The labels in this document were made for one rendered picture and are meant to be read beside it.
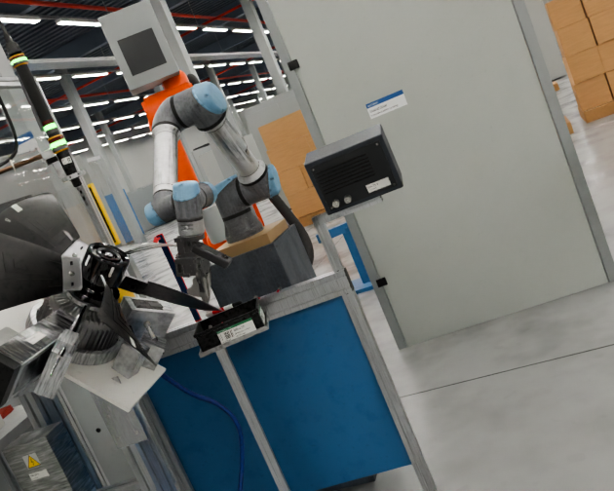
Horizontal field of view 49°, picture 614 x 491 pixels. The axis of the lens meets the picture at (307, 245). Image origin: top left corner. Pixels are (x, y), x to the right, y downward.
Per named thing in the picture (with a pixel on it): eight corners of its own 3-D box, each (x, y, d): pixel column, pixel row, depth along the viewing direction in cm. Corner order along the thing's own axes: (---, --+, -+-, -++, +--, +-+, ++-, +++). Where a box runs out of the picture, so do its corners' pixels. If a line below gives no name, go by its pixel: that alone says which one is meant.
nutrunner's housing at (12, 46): (72, 188, 192) (-2, 33, 184) (71, 189, 195) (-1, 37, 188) (85, 183, 193) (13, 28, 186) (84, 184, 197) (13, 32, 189)
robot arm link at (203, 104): (250, 190, 265) (171, 88, 227) (285, 176, 260) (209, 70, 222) (250, 212, 257) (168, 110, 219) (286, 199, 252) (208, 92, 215)
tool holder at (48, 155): (56, 184, 189) (40, 152, 187) (55, 186, 195) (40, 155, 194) (87, 172, 192) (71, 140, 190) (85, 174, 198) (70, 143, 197)
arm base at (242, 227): (235, 237, 270) (225, 214, 269) (268, 225, 266) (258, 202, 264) (222, 246, 256) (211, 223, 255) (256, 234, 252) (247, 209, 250)
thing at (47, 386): (52, 400, 167) (33, 393, 166) (62, 380, 176) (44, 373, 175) (71, 358, 163) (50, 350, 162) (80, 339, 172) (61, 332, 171)
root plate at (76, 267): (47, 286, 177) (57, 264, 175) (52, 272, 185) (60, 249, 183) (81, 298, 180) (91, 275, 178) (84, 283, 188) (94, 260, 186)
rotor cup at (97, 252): (64, 294, 182) (81, 253, 178) (70, 270, 195) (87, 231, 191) (116, 311, 187) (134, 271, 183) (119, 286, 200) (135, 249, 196)
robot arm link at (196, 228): (207, 216, 198) (197, 222, 190) (209, 232, 199) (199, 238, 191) (182, 218, 199) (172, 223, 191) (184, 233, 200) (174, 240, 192)
